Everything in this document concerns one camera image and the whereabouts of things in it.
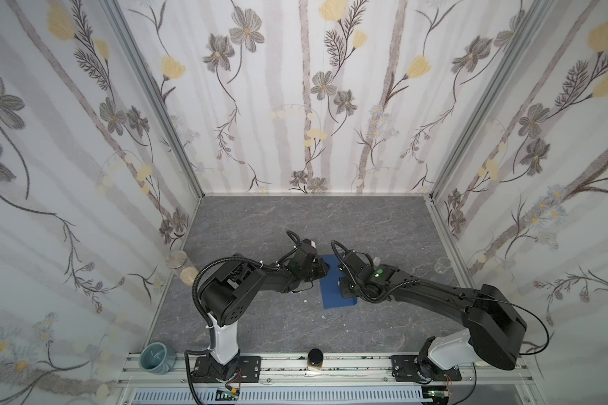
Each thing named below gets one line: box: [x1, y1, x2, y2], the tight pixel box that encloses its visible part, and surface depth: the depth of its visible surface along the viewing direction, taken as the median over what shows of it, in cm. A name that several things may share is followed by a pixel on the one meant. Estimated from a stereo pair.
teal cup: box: [139, 341, 177, 375], surface depth 74 cm
